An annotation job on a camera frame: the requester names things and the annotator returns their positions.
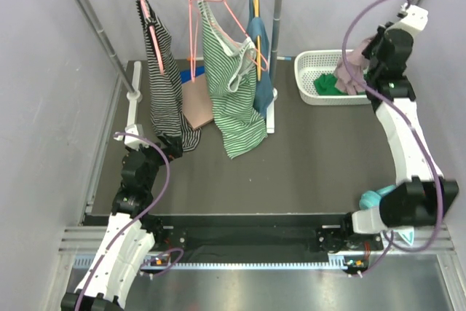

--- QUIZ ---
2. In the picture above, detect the pink tank top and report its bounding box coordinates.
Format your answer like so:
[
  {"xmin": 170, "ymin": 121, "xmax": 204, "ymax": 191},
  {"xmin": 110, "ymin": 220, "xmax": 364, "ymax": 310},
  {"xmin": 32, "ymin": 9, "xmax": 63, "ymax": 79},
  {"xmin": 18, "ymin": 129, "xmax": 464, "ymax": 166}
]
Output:
[{"xmin": 333, "ymin": 36, "xmax": 373, "ymax": 95}]

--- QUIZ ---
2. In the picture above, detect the yellow hanger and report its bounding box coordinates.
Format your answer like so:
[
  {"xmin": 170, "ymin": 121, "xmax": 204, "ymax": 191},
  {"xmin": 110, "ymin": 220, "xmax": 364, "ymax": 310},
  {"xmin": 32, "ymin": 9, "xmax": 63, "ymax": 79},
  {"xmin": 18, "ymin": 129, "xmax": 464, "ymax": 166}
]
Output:
[{"xmin": 253, "ymin": 0, "xmax": 262, "ymax": 82}]

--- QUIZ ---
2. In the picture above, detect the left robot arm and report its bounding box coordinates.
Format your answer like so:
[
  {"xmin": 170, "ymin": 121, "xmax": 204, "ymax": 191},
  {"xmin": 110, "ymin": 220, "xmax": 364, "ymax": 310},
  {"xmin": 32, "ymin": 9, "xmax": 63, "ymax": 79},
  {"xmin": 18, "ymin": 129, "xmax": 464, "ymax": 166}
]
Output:
[{"xmin": 60, "ymin": 135, "xmax": 183, "ymax": 310}]

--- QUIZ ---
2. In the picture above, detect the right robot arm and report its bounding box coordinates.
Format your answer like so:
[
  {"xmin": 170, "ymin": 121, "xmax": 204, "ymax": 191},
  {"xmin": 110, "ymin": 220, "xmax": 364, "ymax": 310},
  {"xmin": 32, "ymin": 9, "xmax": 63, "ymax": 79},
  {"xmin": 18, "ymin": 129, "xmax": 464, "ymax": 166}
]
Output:
[{"xmin": 339, "ymin": 23, "xmax": 459, "ymax": 250}]

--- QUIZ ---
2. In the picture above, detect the black white striped tank top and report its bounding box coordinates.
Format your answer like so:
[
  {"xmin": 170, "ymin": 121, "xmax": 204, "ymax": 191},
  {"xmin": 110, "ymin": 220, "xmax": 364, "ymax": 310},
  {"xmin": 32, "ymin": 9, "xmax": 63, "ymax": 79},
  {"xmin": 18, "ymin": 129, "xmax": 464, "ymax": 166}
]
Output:
[{"xmin": 135, "ymin": 0, "xmax": 202, "ymax": 152}]

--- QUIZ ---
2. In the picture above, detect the green white striped tank top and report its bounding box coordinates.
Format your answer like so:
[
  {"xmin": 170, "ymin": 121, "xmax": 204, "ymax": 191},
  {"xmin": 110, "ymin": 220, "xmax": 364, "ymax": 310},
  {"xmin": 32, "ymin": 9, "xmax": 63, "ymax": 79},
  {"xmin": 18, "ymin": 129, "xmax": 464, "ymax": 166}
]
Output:
[{"xmin": 198, "ymin": 0, "xmax": 267, "ymax": 159}]

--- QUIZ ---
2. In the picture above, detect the pink hanger under green top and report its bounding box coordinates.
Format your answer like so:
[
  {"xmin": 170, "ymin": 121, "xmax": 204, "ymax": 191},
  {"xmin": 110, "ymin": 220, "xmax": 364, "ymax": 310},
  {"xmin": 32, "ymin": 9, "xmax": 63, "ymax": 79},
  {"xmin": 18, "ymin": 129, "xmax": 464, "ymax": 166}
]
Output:
[{"xmin": 206, "ymin": 0, "xmax": 269, "ymax": 72}]

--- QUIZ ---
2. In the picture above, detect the blue tank top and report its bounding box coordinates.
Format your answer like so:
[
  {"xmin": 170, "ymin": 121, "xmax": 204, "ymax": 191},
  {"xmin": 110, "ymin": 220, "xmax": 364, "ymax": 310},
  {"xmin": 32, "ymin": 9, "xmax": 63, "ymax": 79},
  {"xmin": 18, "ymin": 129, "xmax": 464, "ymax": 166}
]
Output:
[{"xmin": 247, "ymin": 0, "xmax": 274, "ymax": 118}]

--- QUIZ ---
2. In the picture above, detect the empty pink hanger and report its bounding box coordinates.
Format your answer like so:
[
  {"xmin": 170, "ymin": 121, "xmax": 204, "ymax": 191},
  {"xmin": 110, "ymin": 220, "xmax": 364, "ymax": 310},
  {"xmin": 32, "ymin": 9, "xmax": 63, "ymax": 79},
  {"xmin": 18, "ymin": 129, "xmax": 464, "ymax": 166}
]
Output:
[{"xmin": 187, "ymin": 0, "xmax": 200, "ymax": 83}]

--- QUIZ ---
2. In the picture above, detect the pink hanger under black top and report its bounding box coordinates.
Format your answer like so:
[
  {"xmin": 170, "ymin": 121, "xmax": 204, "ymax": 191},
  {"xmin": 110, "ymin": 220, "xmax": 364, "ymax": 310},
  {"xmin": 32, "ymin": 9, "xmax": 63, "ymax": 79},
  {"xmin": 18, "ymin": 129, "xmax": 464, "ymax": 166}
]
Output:
[{"xmin": 140, "ymin": 0, "xmax": 165, "ymax": 75}]

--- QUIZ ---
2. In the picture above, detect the brown cardboard sheet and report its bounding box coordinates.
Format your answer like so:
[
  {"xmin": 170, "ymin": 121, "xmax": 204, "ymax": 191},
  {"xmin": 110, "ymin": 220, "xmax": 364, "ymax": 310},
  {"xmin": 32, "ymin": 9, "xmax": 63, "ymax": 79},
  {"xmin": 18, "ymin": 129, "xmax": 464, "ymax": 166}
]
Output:
[{"xmin": 182, "ymin": 74, "xmax": 213, "ymax": 130}]

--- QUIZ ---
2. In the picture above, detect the green garment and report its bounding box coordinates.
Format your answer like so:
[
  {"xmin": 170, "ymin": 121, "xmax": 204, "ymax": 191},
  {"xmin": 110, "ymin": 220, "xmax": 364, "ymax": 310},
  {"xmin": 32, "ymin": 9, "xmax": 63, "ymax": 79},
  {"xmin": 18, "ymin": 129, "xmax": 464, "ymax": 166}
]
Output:
[{"xmin": 313, "ymin": 74, "xmax": 345, "ymax": 96}]

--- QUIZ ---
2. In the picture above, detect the white clothes rack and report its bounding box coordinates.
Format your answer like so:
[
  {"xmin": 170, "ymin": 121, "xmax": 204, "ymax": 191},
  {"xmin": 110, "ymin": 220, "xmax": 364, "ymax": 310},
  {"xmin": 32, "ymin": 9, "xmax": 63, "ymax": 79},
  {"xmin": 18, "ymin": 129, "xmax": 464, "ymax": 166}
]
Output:
[{"xmin": 58, "ymin": 0, "xmax": 288, "ymax": 136}]

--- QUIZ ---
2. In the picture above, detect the blue flat object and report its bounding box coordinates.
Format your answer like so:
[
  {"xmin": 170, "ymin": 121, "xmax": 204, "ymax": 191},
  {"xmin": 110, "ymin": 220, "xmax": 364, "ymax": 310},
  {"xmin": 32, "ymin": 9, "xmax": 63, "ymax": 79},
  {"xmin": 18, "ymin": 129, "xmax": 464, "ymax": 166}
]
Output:
[{"xmin": 180, "ymin": 66, "xmax": 205, "ymax": 84}]

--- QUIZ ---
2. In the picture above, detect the white plastic basket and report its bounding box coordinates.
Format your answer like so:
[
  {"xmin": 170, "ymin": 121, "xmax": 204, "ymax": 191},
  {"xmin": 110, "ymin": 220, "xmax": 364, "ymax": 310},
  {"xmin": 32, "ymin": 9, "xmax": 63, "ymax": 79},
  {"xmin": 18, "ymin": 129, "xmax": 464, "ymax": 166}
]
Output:
[{"xmin": 294, "ymin": 50, "xmax": 370, "ymax": 106}]

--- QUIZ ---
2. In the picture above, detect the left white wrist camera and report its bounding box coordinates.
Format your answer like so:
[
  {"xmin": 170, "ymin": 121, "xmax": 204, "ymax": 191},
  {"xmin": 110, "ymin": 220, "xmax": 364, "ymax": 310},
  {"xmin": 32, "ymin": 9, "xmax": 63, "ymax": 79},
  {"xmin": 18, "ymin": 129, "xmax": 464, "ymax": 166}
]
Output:
[{"xmin": 113, "ymin": 124, "xmax": 148, "ymax": 150}]

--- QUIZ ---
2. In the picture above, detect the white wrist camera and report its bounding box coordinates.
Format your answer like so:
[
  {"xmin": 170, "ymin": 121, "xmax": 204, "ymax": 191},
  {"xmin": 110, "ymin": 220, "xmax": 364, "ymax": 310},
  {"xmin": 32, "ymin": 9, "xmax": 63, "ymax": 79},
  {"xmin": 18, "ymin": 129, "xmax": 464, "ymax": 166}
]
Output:
[
  {"xmin": 113, "ymin": 124, "xmax": 148, "ymax": 150},
  {"xmin": 395, "ymin": 3, "xmax": 429, "ymax": 38}
]

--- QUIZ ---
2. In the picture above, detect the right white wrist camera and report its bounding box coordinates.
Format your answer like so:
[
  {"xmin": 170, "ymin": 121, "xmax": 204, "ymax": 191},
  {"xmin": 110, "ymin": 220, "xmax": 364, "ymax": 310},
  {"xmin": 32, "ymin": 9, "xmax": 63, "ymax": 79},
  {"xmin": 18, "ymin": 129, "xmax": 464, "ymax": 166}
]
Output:
[{"xmin": 395, "ymin": 3, "xmax": 429, "ymax": 38}]

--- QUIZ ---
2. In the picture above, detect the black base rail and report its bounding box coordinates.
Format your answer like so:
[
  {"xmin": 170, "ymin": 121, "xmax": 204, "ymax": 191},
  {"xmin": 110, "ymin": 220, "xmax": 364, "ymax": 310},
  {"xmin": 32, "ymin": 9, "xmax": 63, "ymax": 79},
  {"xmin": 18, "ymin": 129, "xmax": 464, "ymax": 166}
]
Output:
[{"xmin": 143, "ymin": 213, "xmax": 383, "ymax": 264}]

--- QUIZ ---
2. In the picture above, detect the white slotted cable duct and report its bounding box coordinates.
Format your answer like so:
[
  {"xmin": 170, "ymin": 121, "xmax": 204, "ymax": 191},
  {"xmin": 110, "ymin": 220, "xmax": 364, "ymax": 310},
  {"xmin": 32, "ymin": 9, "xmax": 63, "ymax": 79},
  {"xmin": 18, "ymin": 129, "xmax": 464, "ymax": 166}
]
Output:
[{"xmin": 72, "ymin": 255, "xmax": 367, "ymax": 272}]

